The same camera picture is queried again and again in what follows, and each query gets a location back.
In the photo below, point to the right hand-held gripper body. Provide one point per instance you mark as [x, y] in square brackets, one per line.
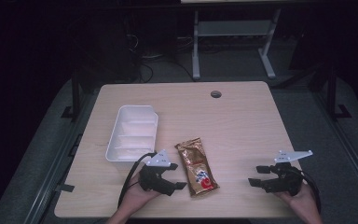
[284, 182]

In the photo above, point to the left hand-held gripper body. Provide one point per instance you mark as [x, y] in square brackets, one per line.
[154, 180]

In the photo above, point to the gold snack packet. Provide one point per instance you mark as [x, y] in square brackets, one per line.
[197, 169]

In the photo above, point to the white divided plastic tray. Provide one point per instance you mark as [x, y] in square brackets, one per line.
[133, 135]

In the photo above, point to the person's left hand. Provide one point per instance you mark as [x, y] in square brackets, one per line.
[135, 199]

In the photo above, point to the person's right hand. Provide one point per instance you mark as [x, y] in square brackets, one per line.
[303, 200]

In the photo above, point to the black metal stand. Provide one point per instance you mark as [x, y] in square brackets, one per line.
[75, 96]
[333, 93]

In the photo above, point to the white metal desk frame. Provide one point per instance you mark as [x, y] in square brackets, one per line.
[234, 28]

